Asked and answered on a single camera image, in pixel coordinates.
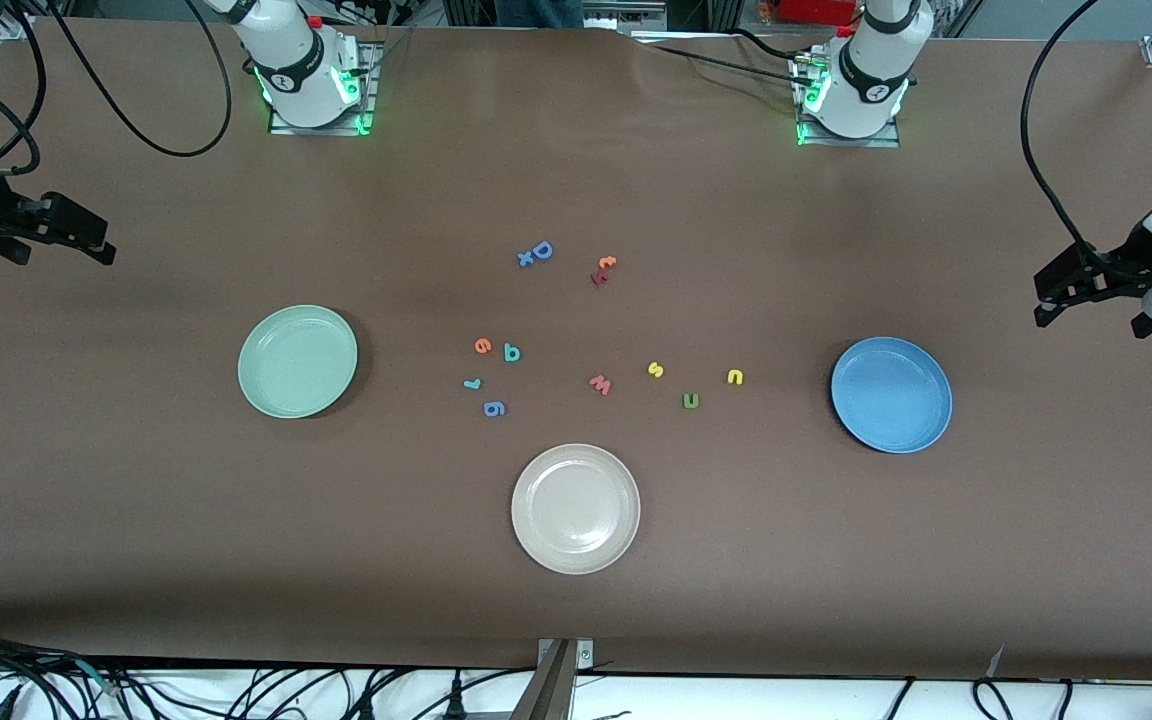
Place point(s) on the blue plate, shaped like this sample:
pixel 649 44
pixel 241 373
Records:
pixel 891 395

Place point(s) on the black power plug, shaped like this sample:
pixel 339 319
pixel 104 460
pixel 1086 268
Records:
pixel 455 700

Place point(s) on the person in blue jeans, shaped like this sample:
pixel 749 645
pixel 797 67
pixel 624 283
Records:
pixel 536 10

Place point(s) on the light green plate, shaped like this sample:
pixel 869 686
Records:
pixel 296 362

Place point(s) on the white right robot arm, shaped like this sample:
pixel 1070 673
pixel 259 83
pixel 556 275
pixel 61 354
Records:
pixel 301 70

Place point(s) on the teal foam letter b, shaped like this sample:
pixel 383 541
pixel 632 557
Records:
pixel 506 350

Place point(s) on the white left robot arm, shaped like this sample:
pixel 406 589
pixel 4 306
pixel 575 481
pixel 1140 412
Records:
pixel 871 70

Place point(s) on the red box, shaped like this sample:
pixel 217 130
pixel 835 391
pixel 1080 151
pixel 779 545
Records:
pixel 816 10

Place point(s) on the beige plate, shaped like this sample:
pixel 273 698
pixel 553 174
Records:
pixel 576 510

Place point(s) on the pink foam letter w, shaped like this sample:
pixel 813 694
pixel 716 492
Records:
pixel 600 386

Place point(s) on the blue foam letter D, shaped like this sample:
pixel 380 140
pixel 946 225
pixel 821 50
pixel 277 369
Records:
pixel 539 246

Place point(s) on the grey metal equipment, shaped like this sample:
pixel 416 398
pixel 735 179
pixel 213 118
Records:
pixel 626 15

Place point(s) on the white paper scrap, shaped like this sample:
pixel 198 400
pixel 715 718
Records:
pixel 996 662

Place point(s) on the blue foam letter g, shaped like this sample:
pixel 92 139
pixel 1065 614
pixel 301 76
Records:
pixel 487 409

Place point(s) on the aluminium profile with bracket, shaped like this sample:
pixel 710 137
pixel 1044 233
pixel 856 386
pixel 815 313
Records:
pixel 548 690

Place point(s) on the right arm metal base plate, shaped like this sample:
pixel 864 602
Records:
pixel 321 130

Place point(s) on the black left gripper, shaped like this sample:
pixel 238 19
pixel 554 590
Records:
pixel 1119 268

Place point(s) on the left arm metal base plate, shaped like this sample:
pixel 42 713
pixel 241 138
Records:
pixel 841 142

